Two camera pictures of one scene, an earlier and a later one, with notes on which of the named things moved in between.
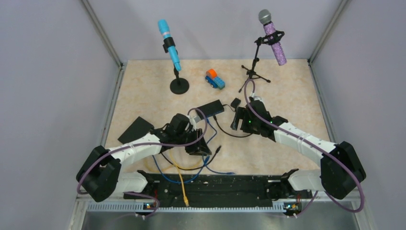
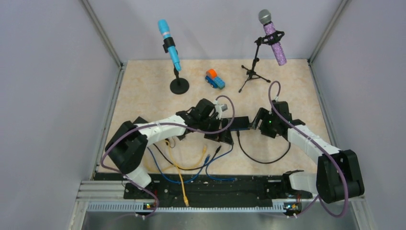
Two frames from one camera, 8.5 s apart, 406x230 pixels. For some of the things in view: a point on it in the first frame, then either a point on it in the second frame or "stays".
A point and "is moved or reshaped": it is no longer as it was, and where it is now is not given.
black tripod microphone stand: x=270 y=39 stays
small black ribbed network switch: x=210 y=109 is moved or reshaped
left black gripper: x=200 y=147 → x=224 y=136
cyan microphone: x=165 y=29 stays
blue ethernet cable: x=203 y=157 is moved or reshaped
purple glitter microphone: x=265 y=17 stays
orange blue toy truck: x=211 y=78 stays
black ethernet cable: x=215 y=118 is moved or reshaped
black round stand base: x=178 y=86 stays
